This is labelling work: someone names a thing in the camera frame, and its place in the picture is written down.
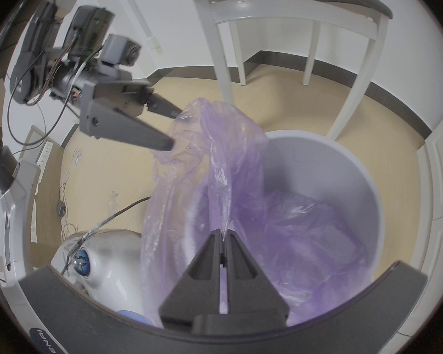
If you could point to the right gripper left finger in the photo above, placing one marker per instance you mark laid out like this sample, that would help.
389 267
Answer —
199 290

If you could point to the small black adapter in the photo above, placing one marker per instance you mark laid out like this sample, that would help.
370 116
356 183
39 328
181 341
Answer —
61 210

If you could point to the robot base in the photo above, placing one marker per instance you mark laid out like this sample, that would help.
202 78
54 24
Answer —
110 256

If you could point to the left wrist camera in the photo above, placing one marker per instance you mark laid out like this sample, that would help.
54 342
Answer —
118 50

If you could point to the grey and white chair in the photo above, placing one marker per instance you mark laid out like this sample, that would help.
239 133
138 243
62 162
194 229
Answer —
280 9

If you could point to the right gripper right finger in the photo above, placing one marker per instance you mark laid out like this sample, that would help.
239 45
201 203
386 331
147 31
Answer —
251 290

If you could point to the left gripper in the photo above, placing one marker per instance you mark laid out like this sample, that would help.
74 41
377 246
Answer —
107 90

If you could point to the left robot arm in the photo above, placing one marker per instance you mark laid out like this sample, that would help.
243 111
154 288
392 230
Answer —
33 61

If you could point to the purple plastic bag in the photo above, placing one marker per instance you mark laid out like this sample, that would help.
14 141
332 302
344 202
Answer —
236 149

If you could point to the white trash bin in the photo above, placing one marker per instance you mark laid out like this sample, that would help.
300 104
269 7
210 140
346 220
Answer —
317 168

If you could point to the white power strip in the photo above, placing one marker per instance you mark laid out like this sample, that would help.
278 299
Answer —
45 155

